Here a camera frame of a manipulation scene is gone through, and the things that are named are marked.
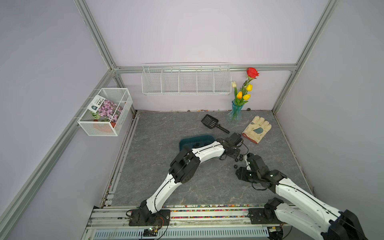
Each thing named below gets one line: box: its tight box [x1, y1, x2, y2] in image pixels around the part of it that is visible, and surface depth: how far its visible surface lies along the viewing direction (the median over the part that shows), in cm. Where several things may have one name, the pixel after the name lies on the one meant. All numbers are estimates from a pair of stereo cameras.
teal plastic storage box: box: [179, 134, 215, 152], surface depth 103 cm
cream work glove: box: [242, 115, 272, 144], surface depth 110 cm
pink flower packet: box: [87, 95, 123, 123], surface depth 75 cm
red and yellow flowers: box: [232, 67, 260, 106], surface depth 94 cm
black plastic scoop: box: [201, 114, 230, 134], surface depth 115 cm
